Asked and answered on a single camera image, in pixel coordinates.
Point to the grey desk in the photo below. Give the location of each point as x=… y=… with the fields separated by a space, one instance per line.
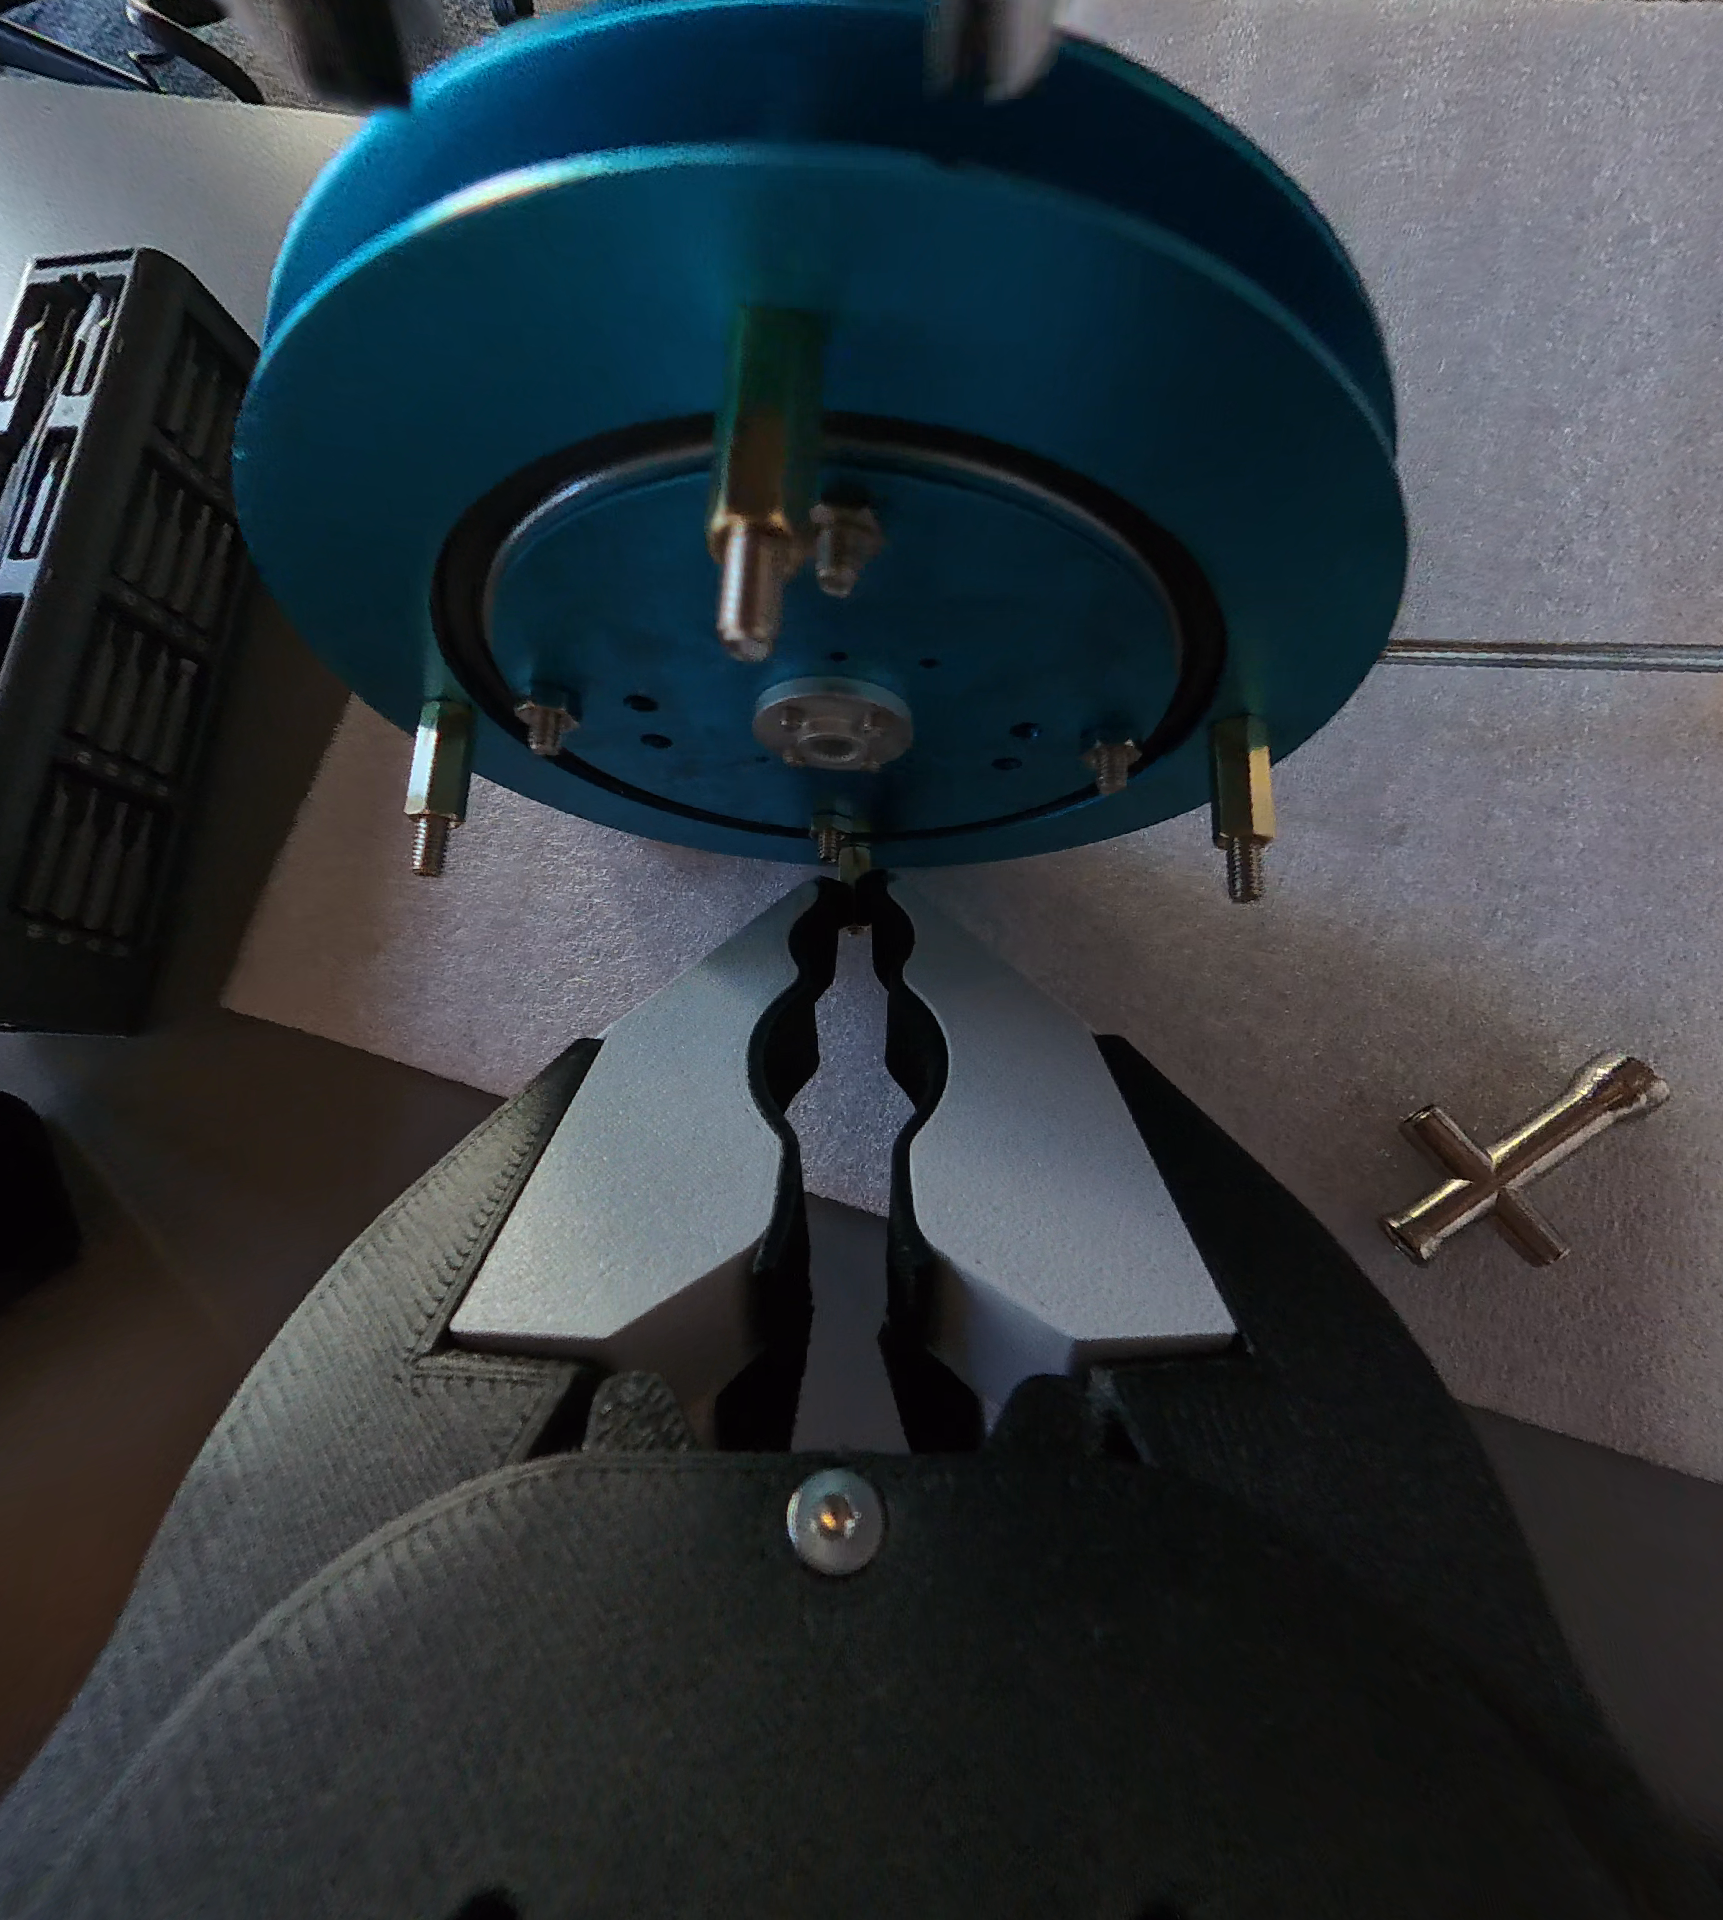
x=81 y=165

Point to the silver cross wrench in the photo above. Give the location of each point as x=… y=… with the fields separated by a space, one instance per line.
x=1514 y=1181

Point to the brass standoff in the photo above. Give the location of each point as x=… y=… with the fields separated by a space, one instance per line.
x=769 y=451
x=855 y=878
x=1241 y=779
x=437 y=766

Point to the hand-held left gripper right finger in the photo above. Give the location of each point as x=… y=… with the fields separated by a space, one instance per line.
x=1059 y=1198

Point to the white foam sheet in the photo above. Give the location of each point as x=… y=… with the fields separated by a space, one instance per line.
x=1550 y=373

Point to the black screwdriver bit case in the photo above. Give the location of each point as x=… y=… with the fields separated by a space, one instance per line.
x=95 y=677

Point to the blue metal turntable disc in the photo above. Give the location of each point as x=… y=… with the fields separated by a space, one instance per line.
x=950 y=300

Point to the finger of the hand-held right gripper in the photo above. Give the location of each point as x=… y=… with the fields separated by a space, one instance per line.
x=336 y=37
x=1003 y=37

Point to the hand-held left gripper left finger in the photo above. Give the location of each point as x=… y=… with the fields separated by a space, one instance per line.
x=637 y=1198

